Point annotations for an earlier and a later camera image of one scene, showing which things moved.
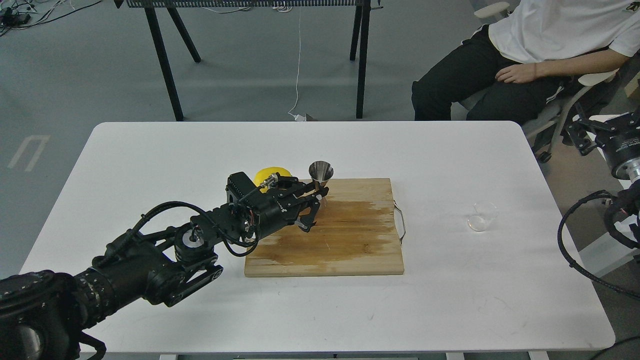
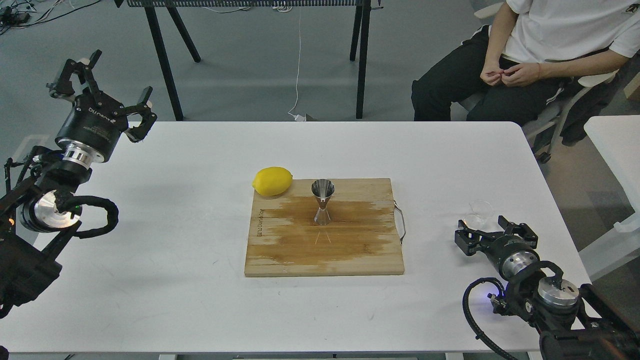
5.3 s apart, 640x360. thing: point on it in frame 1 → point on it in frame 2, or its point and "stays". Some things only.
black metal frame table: x=361 y=25 stays
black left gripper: x=259 y=211 → x=95 y=123
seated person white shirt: x=500 y=74 stays
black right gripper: x=617 y=136 → x=509 y=253
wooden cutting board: x=355 y=233 stays
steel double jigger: x=320 y=172 → x=322 y=189
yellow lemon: x=265 y=173 stays
